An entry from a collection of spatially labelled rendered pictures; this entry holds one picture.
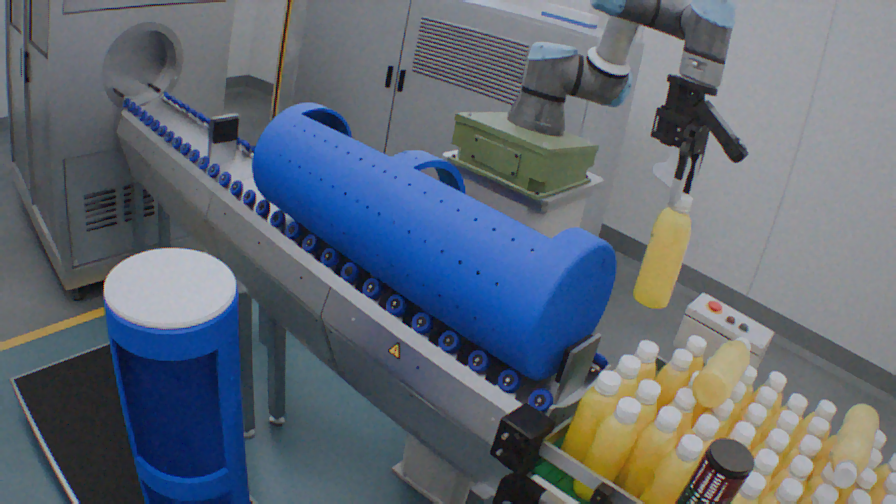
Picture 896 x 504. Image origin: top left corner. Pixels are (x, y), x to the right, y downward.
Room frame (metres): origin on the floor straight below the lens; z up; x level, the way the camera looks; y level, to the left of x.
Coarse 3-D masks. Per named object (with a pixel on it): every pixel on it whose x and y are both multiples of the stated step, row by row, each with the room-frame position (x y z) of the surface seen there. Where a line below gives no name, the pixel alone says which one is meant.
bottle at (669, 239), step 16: (672, 208) 0.96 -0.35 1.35; (656, 224) 0.97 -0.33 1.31; (672, 224) 0.95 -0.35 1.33; (688, 224) 0.95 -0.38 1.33; (656, 240) 0.96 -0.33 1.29; (672, 240) 0.94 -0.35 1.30; (688, 240) 0.95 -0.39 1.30; (656, 256) 0.95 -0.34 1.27; (672, 256) 0.94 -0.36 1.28; (640, 272) 0.97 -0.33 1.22; (656, 272) 0.94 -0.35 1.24; (672, 272) 0.94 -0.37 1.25; (640, 288) 0.96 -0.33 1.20; (656, 288) 0.94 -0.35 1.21; (672, 288) 0.95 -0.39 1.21; (656, 304) 0.94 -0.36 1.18
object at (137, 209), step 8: (136, 184) 2.19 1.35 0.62; (136, 192) 2.18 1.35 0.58; (136, 200) 2.18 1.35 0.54; (136, 208) 2.18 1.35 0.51; (136, 216) 2.18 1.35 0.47; (136, 224) 2.18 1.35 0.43; (136, 232) 2.18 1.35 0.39; (136, 240) 2.18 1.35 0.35; (144, 240) 2.21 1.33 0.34; (136, 248) 2.18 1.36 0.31; (144, 248) 2.21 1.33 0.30
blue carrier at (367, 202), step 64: (320, 128) 1.41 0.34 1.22; (320, 192) 1.27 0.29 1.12; (384, 192) 1.19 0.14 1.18; (448, 192) 1.15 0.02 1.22; (384, 256) 1.13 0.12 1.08; (448, 256) 1.04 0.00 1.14; (512, 256) 1.00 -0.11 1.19; (576, 256) 0.98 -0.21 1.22; (448, 320) 1.04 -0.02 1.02; (512, 320) 0.93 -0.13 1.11; (576, 320) 1.03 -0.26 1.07
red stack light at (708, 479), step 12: (696, 468) 0.48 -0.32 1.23; (708, 468) 0.46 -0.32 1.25; (696, 480) 0.47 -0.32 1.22; (708, 480) 0.46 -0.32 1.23; (720, 480) 0.45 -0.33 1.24; (732, 480) 0.45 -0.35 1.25; (744, 480) 0.45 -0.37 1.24; (708, 492) 0.45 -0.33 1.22; (720, 492) 0.45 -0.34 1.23; (732, 492) 0.45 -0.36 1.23
